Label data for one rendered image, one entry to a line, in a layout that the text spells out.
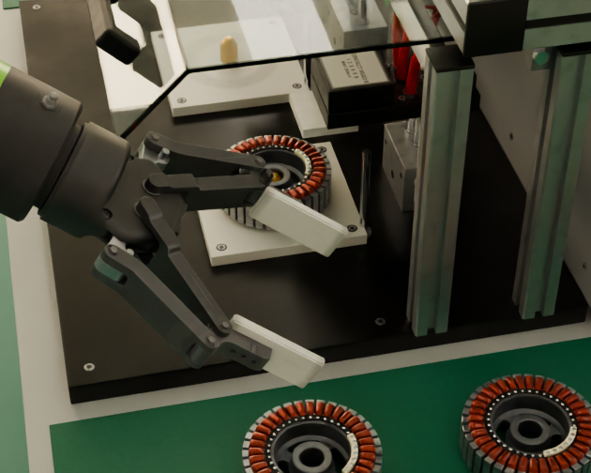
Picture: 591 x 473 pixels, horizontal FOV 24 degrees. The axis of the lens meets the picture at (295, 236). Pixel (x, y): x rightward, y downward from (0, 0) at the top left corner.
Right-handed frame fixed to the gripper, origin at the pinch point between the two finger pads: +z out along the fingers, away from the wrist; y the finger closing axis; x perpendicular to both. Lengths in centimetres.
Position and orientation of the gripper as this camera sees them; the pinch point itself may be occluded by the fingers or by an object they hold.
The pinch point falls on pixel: (313, 298)
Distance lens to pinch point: 97.8
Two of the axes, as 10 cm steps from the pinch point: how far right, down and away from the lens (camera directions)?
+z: 8.6, 4.5, 2.3
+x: 4.9, -6.1, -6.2
